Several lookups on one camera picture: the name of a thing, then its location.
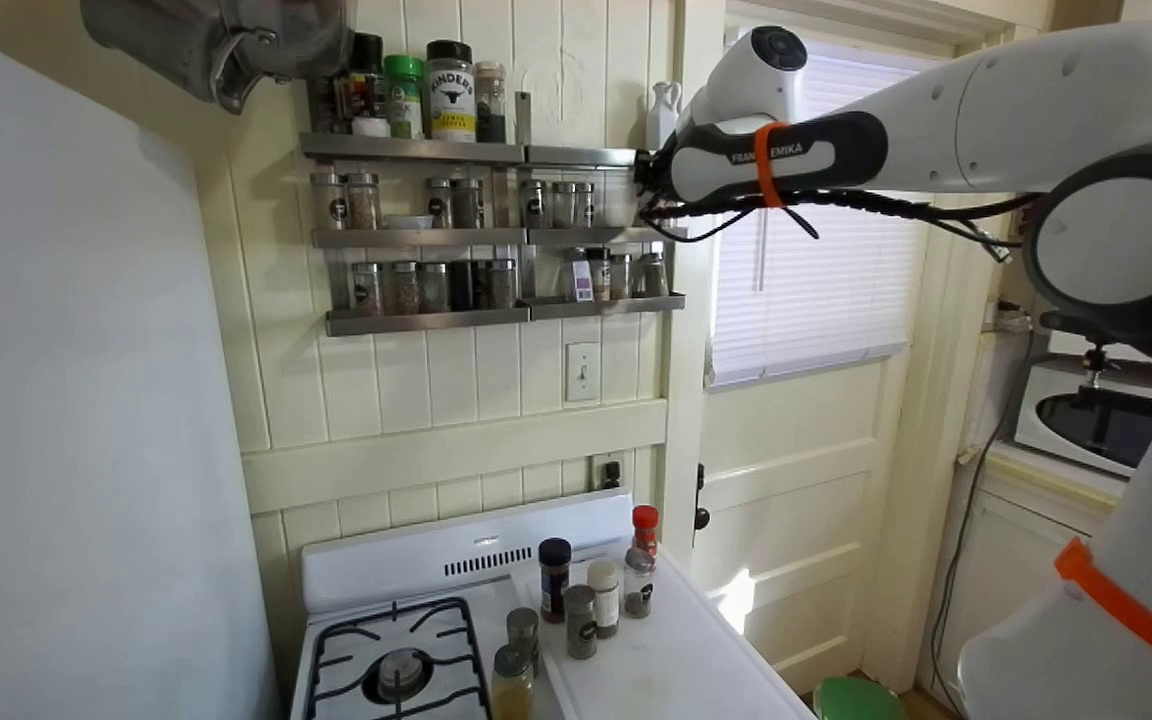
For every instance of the white base cabinet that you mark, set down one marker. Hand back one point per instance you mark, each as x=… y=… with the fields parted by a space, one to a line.
x=1003 y=573

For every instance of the white refrigerator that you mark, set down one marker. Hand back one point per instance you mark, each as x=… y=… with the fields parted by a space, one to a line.
x=70 y=400

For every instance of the grey cloth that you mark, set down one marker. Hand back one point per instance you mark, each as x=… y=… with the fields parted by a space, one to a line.
x=219 y=46

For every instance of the dark glass spice jar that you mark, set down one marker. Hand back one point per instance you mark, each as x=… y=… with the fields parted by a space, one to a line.
x=464 y=286

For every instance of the dark spice jar black lid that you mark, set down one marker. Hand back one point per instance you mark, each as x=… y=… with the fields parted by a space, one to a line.
x=555 y=580

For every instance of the green round bin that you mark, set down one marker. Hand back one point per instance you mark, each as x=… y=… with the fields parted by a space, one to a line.
x=857 y=700

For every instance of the white window blinds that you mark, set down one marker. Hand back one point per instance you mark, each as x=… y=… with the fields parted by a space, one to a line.
x=801 y=307

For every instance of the black stove grate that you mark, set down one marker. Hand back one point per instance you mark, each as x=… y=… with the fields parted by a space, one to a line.
x=396 y=625

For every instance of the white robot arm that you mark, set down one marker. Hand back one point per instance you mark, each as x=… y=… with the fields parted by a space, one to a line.
x=1003 y=123

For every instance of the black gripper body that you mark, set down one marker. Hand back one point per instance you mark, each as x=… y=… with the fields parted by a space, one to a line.
x=664 y=173

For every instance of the white label spice jar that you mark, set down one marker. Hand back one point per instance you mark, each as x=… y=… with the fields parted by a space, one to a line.
x=605 y=603

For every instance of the white shaker bottle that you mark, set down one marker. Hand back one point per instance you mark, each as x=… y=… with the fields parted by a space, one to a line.
x=660 y=113

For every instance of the glass spice jar steel lid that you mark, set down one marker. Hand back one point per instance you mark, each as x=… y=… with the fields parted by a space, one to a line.
x=438 y=202
x=362 y=202
x=650 y=275
x=365 y=286
x=470 y=202
x=331 y=202
x=435 y=286
x=501 y=280
x=403 y=286
x=532 y=202

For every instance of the small dark jar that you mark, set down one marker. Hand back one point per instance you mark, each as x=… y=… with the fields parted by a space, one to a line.
x=490 y=113

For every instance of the black door latch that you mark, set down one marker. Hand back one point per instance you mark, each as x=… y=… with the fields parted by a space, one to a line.
x=700 y=513

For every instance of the grey spice jar steel lid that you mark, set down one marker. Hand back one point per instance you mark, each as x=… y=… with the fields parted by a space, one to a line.
x=579 y=625

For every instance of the dark sauce bottle black cap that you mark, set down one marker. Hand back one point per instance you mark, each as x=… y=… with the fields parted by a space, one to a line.
x=362 y=84

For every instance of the grey lying spice jar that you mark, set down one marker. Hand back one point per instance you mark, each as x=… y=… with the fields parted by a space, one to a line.
x=522 y=625

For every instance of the steel wall spice rack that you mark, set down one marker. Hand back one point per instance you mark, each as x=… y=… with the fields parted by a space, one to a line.
x=419 y=321

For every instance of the labelled spice jar black lid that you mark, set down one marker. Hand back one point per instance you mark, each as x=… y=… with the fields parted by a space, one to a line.
x=602 y=276

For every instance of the green lid bottle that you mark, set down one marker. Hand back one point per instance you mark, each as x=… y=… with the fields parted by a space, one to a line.
x=403 y=107

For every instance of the white gas stove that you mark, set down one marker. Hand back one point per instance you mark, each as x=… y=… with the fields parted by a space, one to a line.
x=403 y=552

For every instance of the white panelled door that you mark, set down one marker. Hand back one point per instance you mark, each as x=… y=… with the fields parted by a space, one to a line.
x=789 y=532

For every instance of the white wall switch plate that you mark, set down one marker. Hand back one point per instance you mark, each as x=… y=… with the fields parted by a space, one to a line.
x=582 y=374

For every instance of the wall outlet black plug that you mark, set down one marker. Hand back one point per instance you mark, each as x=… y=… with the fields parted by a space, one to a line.
x=609 y=472

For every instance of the round black stove burner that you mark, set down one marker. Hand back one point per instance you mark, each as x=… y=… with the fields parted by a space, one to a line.
x=396 y=679

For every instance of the large jar black lid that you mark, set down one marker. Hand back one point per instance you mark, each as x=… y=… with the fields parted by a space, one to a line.
x=449 y=101

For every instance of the white microwave oven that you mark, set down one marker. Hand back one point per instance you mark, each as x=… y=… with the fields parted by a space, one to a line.
x=1096 y=423

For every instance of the red lid spice jar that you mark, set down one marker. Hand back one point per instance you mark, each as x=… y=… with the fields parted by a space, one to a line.
x=641 y=573

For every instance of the yellow spice jar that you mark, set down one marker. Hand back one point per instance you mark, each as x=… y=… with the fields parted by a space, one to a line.
x=513 y=691

